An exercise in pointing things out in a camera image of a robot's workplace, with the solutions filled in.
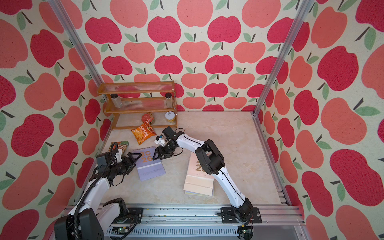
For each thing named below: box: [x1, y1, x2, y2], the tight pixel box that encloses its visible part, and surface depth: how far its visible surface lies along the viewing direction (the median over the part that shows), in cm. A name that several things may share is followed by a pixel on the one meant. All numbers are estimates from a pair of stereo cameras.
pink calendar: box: [183, 152, 215, 196], surface depth 80 cm
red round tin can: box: [141, 113, 154, 124], surface depth 114 cm
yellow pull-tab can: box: [165, 111, 176, 124], surface depth 113 cm
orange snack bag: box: [130, 121, 157, 145], surface depth 105 cm
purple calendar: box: [133, 146, 167, 181], surface depth 90 cm
